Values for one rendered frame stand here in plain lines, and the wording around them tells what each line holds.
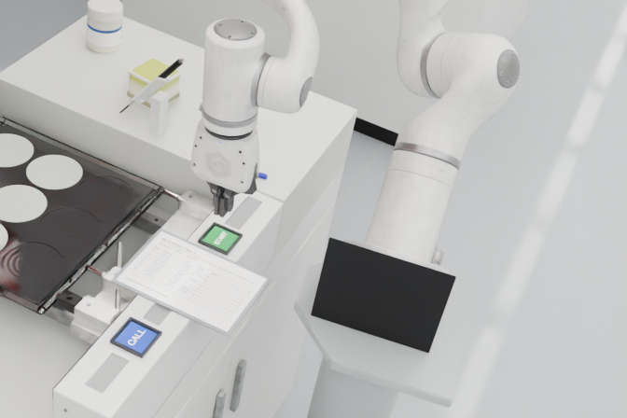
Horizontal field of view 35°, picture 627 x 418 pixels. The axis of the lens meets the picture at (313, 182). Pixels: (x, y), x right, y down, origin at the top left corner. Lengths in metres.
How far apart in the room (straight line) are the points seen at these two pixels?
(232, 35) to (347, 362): 0.62
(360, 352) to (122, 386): 0.47
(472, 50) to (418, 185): 0.24
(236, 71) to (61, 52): 0.74
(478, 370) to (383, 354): 1.20
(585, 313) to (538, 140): 0.91
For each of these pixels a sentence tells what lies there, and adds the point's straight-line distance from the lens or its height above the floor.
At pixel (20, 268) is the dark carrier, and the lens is 1.69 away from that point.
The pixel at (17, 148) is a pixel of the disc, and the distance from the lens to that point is 1.93.
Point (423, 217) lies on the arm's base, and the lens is 1.69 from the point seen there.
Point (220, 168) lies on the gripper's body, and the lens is 1.52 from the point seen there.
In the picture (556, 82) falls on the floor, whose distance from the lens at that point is 4.31.
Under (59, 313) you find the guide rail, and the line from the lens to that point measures 1.70.
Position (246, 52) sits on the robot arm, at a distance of 1.39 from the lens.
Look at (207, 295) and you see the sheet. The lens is 1.57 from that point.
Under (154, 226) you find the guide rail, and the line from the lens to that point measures 1.85.
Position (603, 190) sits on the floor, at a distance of 3.77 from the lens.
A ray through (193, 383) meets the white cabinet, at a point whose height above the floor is 0.76.
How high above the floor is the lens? 2.09
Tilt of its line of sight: 38 degrees down
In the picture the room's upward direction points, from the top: 12 degrees clockwise
